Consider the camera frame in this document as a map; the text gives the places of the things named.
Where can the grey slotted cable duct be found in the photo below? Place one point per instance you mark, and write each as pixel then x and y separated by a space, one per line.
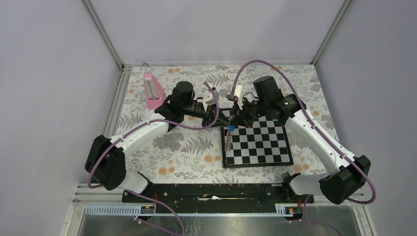
pixel 148 210

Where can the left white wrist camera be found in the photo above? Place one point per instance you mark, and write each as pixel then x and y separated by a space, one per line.
pixel 209 98

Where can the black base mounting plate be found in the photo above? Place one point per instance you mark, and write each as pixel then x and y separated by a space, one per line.
pixel 224 195

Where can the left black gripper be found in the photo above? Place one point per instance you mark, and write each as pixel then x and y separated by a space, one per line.
pixel 210 115

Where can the floral patterned table mat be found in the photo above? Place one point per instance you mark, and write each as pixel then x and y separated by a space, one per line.
pixel 192 155

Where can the pink metronome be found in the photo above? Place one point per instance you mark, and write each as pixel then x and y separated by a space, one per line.
pixel 155 93

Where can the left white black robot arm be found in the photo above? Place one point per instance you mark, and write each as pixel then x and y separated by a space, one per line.
pixel 106 160

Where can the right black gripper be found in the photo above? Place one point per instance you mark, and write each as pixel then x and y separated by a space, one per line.
pixel 241 118

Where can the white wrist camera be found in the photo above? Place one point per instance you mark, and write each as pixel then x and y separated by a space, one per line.
pixel 209 98
pixel 235 93

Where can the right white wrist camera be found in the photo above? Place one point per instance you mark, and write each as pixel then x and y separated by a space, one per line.
pixel 235 93

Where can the black white chessboard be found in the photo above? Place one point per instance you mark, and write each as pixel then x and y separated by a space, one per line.
pixel 264 144

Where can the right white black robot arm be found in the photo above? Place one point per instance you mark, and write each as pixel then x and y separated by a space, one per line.
pixel 346 172

